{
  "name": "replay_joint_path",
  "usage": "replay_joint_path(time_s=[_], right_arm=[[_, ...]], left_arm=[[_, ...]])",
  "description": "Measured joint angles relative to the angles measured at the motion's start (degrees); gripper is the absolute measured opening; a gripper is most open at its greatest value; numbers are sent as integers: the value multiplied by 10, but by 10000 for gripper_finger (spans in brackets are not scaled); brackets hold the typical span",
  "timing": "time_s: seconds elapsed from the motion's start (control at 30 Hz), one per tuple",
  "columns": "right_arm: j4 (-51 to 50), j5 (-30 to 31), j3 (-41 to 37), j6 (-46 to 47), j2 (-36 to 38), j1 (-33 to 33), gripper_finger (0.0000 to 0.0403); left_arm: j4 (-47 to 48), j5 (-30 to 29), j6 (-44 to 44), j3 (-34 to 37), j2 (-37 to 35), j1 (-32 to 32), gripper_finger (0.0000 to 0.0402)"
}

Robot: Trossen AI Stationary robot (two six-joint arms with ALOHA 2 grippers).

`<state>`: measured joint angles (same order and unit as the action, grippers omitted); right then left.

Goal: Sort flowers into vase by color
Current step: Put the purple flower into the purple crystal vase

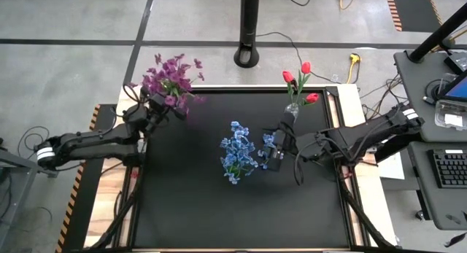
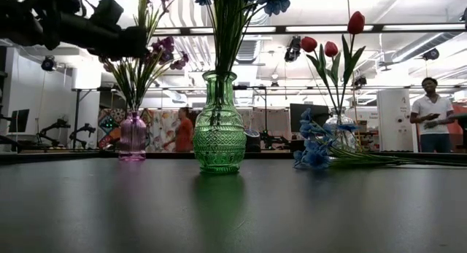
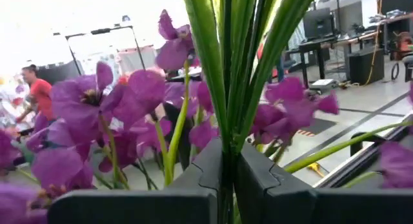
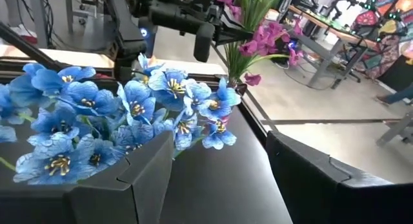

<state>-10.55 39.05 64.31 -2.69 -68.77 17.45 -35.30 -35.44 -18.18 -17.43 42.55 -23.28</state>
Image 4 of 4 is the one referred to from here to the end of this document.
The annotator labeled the person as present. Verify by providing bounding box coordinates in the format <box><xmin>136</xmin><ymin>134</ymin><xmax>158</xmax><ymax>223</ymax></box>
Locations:
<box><xmin>375</xmin><ymin>83</ymin><xmax>413</xmax><ymax>106</ymax></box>

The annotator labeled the blue artificial flower bouquet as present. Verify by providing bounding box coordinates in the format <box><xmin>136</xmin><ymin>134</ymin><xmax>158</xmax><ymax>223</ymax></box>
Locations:
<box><xmin>0</xmin><ymin>57</ymin><xmax>279</xmax><ymax>134</ymax></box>

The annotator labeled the colourful patterned cloth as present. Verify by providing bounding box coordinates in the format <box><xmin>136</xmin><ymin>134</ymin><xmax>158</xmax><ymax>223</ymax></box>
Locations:
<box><xmin>350</xmin><ymin>0</ymin><xmax>413</xmax><ymax>81</ymax></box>

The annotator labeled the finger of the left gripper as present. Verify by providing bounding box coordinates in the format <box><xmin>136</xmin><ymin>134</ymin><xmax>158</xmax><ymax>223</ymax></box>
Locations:
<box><xmin>214</xmin><ymin>19</ymin><xmax>254</xmax><ymax>46</ymax></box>

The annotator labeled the workstation table with robots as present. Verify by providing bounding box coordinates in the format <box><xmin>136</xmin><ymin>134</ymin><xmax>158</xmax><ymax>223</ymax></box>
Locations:
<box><xmin>287</xmin><ymin>4</ymin><xmax>372</xmax><ymax>90</ymax></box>

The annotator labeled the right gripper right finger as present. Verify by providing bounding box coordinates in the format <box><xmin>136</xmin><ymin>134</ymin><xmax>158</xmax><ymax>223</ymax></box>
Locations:
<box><xmin>266</xmin><ymin>130</ymin><xmax>413</xmax><ymax>224</ymax></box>

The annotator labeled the black diagonal frame strut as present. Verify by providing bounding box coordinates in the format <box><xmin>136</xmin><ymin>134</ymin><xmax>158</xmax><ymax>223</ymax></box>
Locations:
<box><xmin>0</xmin><ymin>21</ymin><xmax>64</xmax><ymax>72</ymax></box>

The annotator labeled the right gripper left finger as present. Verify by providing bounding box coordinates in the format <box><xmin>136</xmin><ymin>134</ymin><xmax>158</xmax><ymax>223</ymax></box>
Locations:
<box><xmin>0</xmin><ymin>130</ymin><xmax>175</xmax><ymax>224</ymax></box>

